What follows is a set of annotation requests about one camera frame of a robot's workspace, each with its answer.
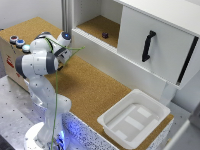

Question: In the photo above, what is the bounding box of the white cabinet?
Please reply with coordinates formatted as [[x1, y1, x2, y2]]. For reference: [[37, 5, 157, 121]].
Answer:
[[71, 0, 200, 108]]

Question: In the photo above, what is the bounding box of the black door handle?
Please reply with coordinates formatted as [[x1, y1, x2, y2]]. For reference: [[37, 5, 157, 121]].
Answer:
[[141, 30, 157, 63]]

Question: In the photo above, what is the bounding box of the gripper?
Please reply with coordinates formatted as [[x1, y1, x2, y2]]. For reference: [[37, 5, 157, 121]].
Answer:
[[54, 46, 72, 66]]

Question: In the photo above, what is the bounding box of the blue button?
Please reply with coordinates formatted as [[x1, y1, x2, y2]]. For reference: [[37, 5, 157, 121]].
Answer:
[[15, 38, 26, 49]]

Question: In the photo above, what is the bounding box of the green button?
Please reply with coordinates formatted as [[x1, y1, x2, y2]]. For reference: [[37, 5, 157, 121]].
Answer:
[[21, 43, 32, 54]]

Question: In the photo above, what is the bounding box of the red button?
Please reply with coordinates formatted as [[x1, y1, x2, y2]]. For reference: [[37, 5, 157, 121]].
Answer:
[[9, 34, 20, 45]]

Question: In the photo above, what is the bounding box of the white plastic box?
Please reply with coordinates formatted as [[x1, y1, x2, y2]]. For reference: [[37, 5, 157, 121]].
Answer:
[[96, 88, 172, 150]]

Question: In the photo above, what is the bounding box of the white sliding door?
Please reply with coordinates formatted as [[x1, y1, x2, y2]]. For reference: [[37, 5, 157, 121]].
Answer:
[[116, 5, 200, 91]]

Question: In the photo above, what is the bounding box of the purple block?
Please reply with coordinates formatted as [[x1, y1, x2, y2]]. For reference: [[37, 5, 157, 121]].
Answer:
[[101, 31, 110, 39]]

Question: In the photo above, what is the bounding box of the green cable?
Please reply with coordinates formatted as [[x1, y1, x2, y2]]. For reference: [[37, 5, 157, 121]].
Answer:
[[44, 37, 86, 150]]

